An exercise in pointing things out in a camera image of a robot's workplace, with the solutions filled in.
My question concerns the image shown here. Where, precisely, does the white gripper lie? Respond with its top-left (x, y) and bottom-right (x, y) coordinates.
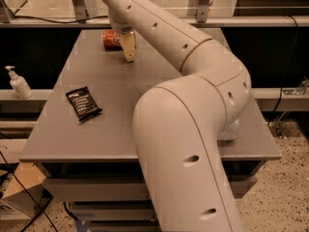
top-left (108, 8), bottom-right (135, 62)

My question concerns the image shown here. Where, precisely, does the red coke can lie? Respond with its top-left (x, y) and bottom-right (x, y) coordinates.
top-left (101, 29), bottom-right (122, 50)

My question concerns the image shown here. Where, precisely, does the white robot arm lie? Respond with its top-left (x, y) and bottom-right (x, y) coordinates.
top-left (102, 0), bottom-right (251, 232)

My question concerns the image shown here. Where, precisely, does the black snack bar packet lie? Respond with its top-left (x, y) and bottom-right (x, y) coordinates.
top-left (66, 86), bottom-right (102, 122)

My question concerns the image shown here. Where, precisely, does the grey drawer cabinet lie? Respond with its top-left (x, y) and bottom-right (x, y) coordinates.
top-left (22, 30), bottom-right (280, 232)

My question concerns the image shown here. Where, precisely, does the white pump dispenser bottle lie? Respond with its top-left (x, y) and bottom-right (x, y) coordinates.
top-left (5, 66), bottom-right (33, 100)

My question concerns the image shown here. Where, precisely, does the top grey drawer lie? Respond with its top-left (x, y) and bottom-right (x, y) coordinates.
top-left (42, 175), bottom-right (258, 203)

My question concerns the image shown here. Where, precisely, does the grey drawer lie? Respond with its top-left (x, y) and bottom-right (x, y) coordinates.
top-left (70, 202), bottom-right (156, 221)
top-left (88, 221), bottom-right (161, 232)
top-left (42, 175), bottom-right (258, 203)

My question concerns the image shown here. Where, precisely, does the middle grey drawer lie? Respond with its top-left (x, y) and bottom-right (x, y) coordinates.
top-left (70, 202), bottom-right (156, 221)

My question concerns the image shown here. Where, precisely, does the cardboard box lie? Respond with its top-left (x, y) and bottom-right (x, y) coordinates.
top-left (0, 162), bottom-right (45, 220)

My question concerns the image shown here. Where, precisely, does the bottom grey drawer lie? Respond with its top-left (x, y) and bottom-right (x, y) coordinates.
top-left (88, 221), bottom-right (161, 232)

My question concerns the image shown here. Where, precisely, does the grey metal bracket left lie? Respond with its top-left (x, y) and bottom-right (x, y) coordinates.
top-left (71, 0), bottom-right (88, 20)

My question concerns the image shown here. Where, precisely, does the grey metal bracket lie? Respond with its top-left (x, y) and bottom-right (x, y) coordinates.
top-left (71, 0), bottom-right (88, 20)
top-left (196, 0), bottom-right (211, 23)

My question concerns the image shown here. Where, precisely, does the grey metal bracket right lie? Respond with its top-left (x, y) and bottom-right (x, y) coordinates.
top-left (196, 0), bottom-right (211, 23)

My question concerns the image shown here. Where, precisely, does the black cable on ledge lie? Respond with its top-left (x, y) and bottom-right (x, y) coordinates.
top-left (0, 0), bottom-right (110, 25)

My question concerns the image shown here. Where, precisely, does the black floor cable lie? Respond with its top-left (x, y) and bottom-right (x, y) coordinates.
top-left (0, 149), bottom-right (60, 232)

